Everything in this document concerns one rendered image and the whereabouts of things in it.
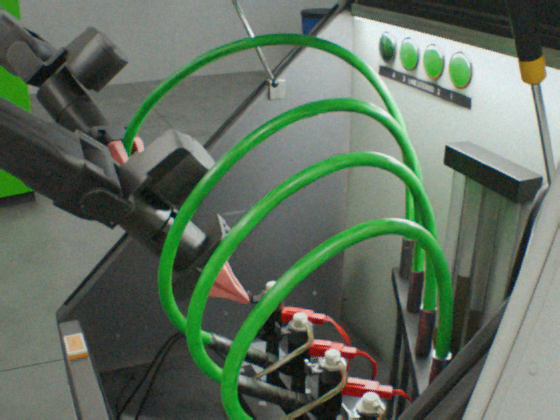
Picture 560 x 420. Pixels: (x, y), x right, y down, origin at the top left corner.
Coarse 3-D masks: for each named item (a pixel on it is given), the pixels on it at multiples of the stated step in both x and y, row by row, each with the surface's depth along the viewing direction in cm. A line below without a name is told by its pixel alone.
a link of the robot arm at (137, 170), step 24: (168, 144) 69; (192, 144) 72; (120, 168) 72; (144, 168) 69; (168, 168) 69; (192, 168) 69; (96, 192) 65; (168, 192) 70; (96, 216) 67; (120, 216) 68
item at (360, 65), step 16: (224, 48) 77; (240, 48) 77; (320, 48) 77; (336, 48) 77; (192, 64) 78; (352, 64) 78; (176, 80) 78; (368, 80) 79; (160, 96) 79; (384, 96) 80; (144, 112) 80; (400, 112) 81; (128, 128) 81; (128, 144) 81
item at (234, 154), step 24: (288, 120) 65; (384, 120) 69; (240, 144) 64; (408, 144) 72; (216, 168) 64; (408, 168) 74; (192, 192) 64; (168, 240) 64; (168, 264) 65; (168, 288) 66; (168, 312) 67; (216, 336) 71; (264, 360) 75
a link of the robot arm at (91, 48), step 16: (96, 32) 82; (16, 48) 82; (64, 48) 83; (80, 48) 83; (96, 48) 81; (112, 48) 81; (16, 64) 82; (32, 64) 81; (48, 64) 82; (80, 64) 82; (96, 64) 81; (112, 64) 82; (32, 80) 82; (96, 80) 82
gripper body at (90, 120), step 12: (72, 108) 82; (84, 108) 82; (96, 108) 84; (60, 120) 83; (72, 120) 82; (84, 120) 82; (96, 120) 82; (108, 120) 84; (84, 132) 82; (96, 132) 79
